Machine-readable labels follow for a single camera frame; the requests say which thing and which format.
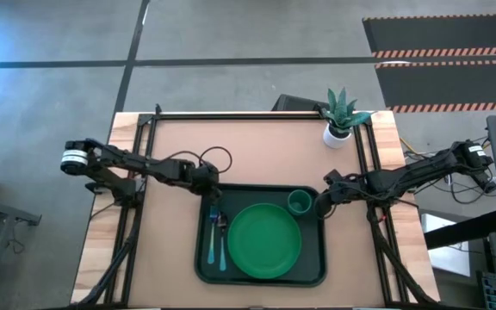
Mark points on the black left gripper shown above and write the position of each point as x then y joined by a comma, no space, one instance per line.
205,176

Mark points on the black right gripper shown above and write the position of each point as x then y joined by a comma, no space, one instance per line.
347,189

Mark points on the green plastic cup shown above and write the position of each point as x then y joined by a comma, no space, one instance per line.
299,202

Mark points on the dark green plastic tray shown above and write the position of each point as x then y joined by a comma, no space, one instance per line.
312,258

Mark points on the green plastic plate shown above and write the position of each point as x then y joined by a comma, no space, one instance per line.
264,241

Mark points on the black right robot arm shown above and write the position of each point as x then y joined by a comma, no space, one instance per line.
403,176

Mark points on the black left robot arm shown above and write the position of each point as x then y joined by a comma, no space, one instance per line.
123,161

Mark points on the snake plant in white pot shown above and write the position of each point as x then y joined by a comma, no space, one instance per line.
337,137

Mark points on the black case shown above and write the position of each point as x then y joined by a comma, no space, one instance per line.
295,103

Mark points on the black desk bar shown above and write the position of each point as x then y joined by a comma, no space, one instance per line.
467,228

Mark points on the black orange-striped floor mat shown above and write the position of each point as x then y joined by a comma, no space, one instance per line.
446,34
446,84

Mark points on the black aluminium table frame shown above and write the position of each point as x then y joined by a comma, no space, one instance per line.
231,116

